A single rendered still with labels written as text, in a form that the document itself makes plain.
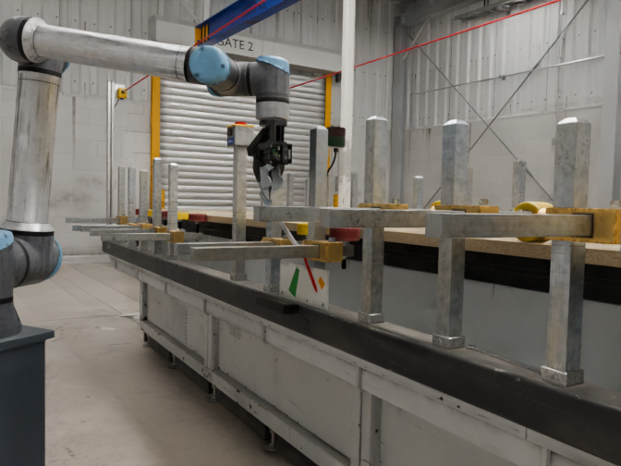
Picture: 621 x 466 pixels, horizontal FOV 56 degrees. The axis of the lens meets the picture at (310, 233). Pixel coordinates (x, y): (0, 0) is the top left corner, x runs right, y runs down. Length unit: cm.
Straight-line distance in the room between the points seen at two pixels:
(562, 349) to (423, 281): 60
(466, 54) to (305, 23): 288
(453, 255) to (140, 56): 91
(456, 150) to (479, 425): 51
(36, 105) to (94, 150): 741
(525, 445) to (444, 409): 19
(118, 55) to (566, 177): 110
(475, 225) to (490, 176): 962
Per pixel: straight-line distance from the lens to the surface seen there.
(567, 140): 97
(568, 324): 98
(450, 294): 114
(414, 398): 130
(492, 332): 137
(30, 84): 187
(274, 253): 143
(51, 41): 171
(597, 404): 95
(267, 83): 160
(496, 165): 1030
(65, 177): 916
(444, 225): 72
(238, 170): 199
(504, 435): 114
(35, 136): 186
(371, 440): 181
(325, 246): 147
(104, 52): 163
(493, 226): 78
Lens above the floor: 97
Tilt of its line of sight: 3 degrees down
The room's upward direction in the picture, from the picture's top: 1 degrees clockwise
